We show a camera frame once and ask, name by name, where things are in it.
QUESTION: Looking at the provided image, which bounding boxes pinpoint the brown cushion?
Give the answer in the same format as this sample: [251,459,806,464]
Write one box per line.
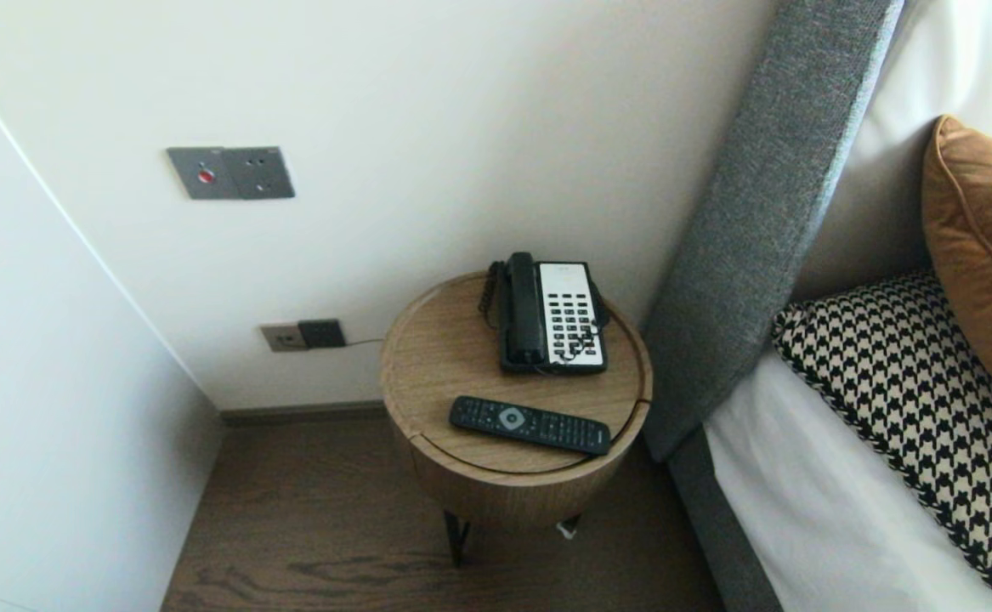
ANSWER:
[921,115,992,430]

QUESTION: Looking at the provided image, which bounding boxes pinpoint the black coiled telephone cord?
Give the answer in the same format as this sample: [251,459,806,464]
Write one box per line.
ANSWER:
[479,260,612,362]

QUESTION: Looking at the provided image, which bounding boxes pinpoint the dark grey bed frame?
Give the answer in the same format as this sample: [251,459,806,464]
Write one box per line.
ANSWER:
[668,425,785,612]

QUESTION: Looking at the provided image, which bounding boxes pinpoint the black metal table legs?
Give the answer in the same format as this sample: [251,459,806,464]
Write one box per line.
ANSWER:
[443,510,581,566]

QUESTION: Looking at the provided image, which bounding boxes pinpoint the brown wooden baseboard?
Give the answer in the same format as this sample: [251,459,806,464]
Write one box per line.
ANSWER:
[220,401,388,428]

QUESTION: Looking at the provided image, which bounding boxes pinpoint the white bed sheet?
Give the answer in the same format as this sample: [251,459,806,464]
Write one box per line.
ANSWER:
[704,348,992,612]

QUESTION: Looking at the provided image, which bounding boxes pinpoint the black white houndstooth pillow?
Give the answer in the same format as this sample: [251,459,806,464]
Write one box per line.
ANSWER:
[772,268,992,612]

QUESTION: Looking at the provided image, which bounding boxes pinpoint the black remote control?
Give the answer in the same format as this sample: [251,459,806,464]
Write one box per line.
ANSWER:
[449,395,612,456]

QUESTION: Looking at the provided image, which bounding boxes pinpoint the grey switch plate red button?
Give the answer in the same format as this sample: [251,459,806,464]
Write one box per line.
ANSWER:
[166,148,231,201]

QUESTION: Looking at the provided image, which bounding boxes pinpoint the grey fabric headboard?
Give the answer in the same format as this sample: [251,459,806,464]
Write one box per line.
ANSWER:
[642,0,909,464]

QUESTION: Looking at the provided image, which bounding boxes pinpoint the round wooden bedside table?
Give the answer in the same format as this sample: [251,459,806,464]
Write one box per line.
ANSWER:
[379,270,655,477]

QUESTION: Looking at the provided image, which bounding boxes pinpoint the brass wall socket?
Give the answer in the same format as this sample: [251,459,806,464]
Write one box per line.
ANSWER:
[259,323,308,354]

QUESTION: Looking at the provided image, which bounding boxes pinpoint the black telephone handset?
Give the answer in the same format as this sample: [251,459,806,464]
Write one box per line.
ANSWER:
[504,252,547,366]

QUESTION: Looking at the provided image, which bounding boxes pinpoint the curved wooden table drawer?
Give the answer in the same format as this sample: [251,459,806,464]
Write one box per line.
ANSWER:
[394,403,652,533]

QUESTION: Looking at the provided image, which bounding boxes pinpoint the grey wall plate with holes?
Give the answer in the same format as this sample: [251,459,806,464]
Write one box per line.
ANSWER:
[225,146,297,200]

